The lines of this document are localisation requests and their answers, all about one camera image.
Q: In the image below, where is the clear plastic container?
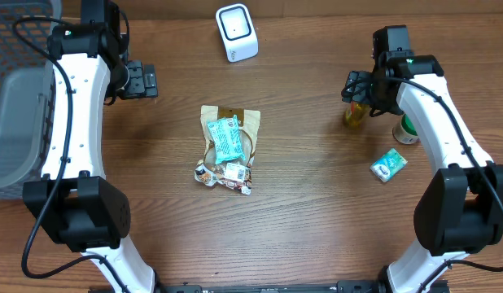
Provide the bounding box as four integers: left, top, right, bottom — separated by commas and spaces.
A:
343, 102, 370, 128

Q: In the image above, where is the green lid spice jar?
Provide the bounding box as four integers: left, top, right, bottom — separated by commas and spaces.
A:
392, 114, 419, 145

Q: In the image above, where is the teal small carton box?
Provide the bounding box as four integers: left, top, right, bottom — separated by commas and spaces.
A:
370, 148, 408, 182

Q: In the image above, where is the brown Pantree snack packet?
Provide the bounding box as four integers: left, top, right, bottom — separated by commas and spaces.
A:
198, 105, 261, 168

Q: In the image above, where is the teal white snack packet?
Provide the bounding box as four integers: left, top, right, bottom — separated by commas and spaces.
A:
207, 115, 246, 164

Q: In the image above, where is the brown white snack wrapper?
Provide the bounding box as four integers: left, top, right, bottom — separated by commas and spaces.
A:
194, 160, 253, 195

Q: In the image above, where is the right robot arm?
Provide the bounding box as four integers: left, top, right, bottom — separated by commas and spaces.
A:
337, 25, 503, 292

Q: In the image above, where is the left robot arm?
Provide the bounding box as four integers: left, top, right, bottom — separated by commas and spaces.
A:
22, 1, 162, 292

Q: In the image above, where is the white barcode scanner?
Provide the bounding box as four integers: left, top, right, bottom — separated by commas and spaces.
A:
215, 3, 259, 63

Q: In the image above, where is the grey plastic mesh basket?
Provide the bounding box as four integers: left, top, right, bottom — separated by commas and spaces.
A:
0, 0, 62, 199

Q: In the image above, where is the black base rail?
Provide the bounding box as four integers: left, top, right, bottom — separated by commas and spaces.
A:
155, 280, 391, 293

